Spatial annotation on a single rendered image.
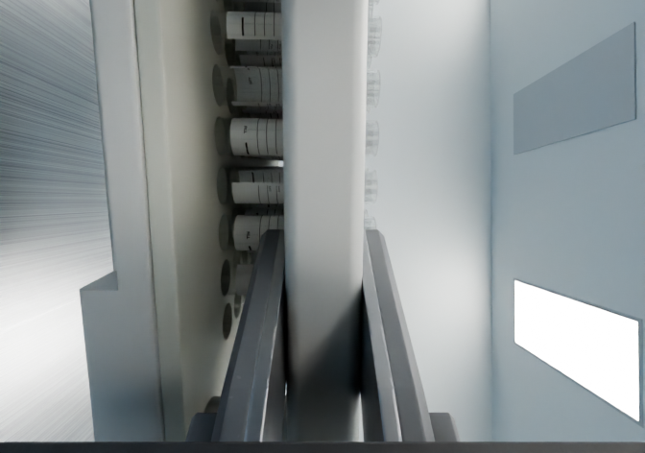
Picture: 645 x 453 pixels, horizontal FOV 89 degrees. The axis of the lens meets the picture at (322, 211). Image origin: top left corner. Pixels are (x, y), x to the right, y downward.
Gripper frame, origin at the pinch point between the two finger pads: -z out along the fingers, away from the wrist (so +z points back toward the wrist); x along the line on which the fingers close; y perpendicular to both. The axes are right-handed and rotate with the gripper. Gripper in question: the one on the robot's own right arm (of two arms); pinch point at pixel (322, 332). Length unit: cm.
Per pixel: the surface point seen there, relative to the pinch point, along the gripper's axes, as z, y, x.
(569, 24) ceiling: -269, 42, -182
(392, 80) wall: -351, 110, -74
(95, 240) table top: -14.1, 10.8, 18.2
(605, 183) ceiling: -170, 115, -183
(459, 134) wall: -315, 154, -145
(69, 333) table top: -7.9, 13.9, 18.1
